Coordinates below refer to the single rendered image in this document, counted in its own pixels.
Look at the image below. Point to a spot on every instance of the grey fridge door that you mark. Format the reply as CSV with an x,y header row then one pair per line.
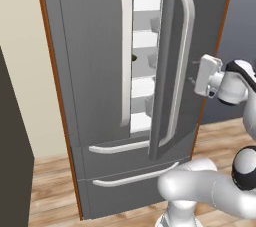
x,y
206,21
93,54

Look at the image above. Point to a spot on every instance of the dark brown cabinet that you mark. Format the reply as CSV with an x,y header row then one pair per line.
x,y
13,157

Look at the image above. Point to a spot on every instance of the grey fridge drawer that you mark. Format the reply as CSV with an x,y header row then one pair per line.
x,y
116,201
113,164

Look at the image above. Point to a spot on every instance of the brown wooden fridge housing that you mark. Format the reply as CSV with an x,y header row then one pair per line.
x,y
55,71

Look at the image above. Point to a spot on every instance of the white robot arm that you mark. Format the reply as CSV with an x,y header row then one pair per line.
x,y
203,184

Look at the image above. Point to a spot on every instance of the grey fridge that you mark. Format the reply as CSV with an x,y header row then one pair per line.
x,y
100,71

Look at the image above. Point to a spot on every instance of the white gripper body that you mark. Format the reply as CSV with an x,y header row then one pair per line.
x,y
207,74

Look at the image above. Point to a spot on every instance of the small dark item in fridge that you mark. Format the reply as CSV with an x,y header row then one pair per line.
x,y
134,57

